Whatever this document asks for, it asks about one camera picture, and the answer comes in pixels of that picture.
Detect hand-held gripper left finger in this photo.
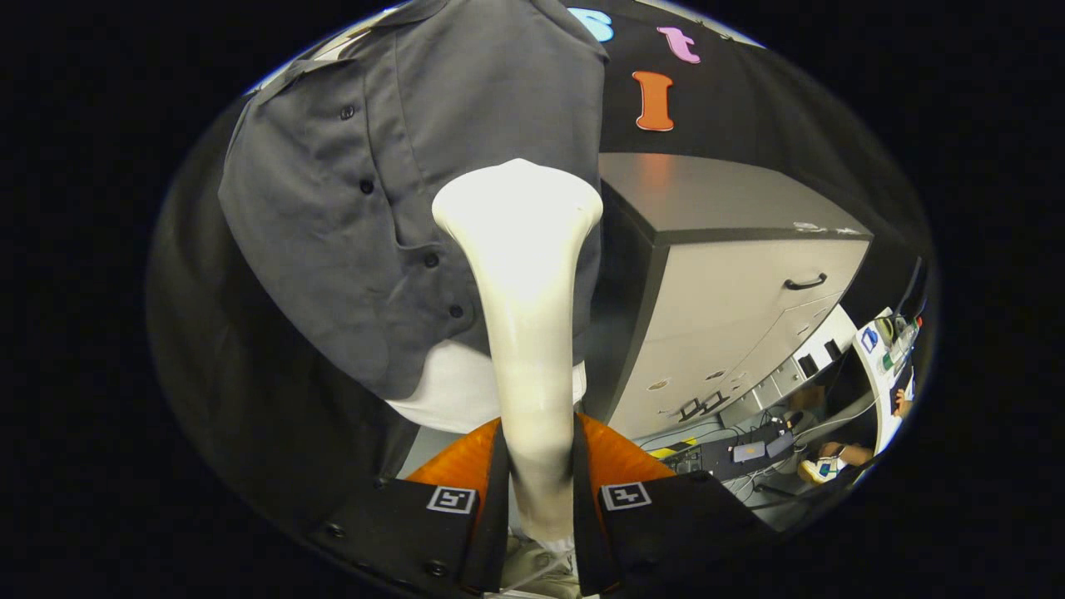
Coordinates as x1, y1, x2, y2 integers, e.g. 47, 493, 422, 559
310, 416, 512, 597

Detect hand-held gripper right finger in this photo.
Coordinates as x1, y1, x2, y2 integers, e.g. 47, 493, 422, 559
571, 413, 783, 597

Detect grey button shirt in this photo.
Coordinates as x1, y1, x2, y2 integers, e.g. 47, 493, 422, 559
218, 0, 610, 402

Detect white mannequin torso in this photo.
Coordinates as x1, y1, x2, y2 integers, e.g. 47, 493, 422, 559
384, 337, 588, 435

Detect black computer case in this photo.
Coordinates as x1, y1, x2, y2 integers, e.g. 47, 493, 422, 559
697, 420, 801, 482

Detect white low drawer unit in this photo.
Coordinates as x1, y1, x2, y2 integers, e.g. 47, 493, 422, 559
720, 304, 858, 429

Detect grey cabinet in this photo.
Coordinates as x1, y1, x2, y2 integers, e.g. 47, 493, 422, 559
582, 152, 874, 440

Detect white desk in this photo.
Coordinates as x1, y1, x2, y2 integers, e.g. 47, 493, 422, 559
853, 308, 920, 454

